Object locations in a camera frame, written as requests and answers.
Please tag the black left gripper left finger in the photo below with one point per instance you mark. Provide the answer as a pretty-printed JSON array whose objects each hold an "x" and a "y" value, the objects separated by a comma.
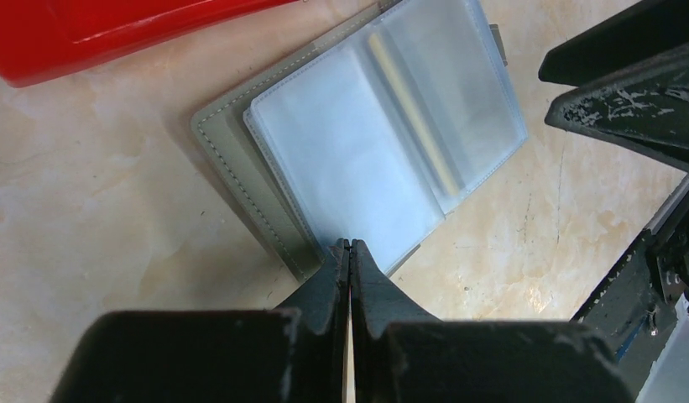
[{"x": 294, "y": 352}]

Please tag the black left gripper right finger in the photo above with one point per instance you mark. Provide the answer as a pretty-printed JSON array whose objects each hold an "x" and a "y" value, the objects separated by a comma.
[{"x": 402, "y": 353}]

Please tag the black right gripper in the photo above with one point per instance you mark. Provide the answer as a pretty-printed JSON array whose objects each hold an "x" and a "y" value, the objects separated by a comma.
[{"x": 644, "y": 107}]

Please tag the grey card holder wallet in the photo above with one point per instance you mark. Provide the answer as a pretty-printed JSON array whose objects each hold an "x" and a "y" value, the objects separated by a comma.
[{"x": 377, "y": 130}]

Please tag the red plastic bin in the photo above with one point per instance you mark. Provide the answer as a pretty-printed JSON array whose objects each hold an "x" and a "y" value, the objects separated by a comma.
[{"x": 44, "y": 40}]

